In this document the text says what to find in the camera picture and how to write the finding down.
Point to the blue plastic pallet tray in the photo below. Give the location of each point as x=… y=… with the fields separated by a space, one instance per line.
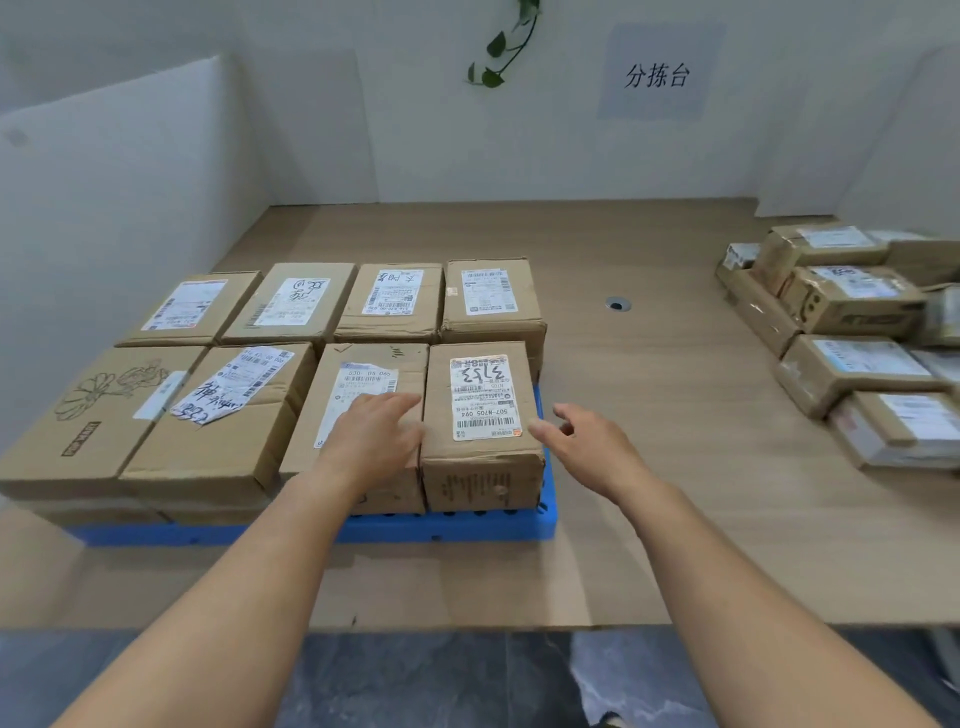
x=450 y=529

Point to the pile of taped cardboard parcels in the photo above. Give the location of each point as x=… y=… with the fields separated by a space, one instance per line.
x=847 y=300

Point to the person's right hand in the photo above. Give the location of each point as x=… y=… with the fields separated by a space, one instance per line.
x=607 y=454

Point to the rows of flat cardboard parcels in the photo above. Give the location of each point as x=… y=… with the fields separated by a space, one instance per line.
x=225 y=420

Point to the white partition board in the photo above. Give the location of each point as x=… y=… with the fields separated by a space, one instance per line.
x=112 y=195
x=892 y=142

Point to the person's right thumb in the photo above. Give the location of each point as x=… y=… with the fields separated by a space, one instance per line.
x=551 y=436

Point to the tall cardboard box handwritten label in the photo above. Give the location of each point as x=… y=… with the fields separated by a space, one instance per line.
x=480 y=465

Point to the person's left hand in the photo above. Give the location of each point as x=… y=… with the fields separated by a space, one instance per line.
x=367 y=442

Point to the person's left fingers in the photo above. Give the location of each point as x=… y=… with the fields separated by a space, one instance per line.
x=401 y=409

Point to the green vine plant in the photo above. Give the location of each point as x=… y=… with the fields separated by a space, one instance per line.
x=496 y=43

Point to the pale paper wall sign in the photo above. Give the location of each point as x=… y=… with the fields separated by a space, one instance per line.
x=656 y=75

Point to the person's left forearm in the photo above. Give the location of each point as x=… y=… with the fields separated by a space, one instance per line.
x=225 y=600

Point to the person's right forearm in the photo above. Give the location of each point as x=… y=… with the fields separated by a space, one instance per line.
x=750 y=600

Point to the person's shoe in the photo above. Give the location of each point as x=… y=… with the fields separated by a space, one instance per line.
x=612 y=721

